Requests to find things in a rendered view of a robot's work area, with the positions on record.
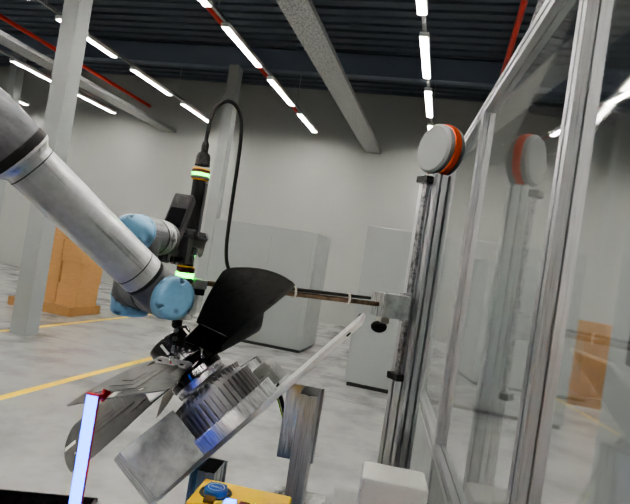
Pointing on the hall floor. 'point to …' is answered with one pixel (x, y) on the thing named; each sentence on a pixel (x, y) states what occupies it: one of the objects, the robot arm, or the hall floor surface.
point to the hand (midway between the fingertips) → (196, 234)
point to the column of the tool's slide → (437, 216)
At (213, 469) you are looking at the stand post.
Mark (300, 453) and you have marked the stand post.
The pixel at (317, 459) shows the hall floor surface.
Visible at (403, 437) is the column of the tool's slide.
